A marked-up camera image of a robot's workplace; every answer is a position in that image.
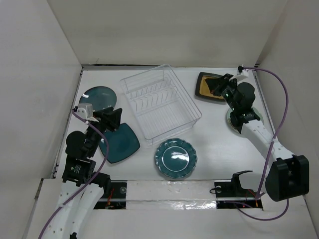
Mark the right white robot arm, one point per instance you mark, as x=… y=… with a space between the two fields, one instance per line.
x=285 y=175

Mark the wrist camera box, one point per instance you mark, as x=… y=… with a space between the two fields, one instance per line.
x=242 y=74
x=84 y=110

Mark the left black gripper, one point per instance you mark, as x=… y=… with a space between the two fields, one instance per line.
x=110 y=118

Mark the white wire dish rack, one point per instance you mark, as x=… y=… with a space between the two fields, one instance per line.
x=160 y=103

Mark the round dark teal plate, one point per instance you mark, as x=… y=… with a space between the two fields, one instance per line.
x=100 y=97

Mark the scalloped teal plate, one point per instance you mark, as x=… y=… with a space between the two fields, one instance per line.
x=175 y=158

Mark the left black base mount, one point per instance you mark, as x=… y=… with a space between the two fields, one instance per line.
x=115 y=198

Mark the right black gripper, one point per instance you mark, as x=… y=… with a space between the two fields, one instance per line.
x=219 y=83

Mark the square black amber plate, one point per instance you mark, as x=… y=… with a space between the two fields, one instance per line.
x=202 y=90

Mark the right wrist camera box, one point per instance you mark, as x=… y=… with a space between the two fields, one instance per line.
x=242 y=74

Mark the square teal plate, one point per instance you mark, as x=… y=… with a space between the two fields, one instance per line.
x=123 y=143

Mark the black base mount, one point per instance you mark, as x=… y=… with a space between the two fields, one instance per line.
x=230 y=194
x=115 y=198

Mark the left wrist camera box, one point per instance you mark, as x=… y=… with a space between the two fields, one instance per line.
x=84 y=110

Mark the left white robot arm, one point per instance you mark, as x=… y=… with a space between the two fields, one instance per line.
x=83 y=184

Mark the light green floral plate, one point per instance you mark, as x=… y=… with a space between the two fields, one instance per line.
x=228 y=119

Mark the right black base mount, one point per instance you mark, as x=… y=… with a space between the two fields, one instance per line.
x=230 y=194

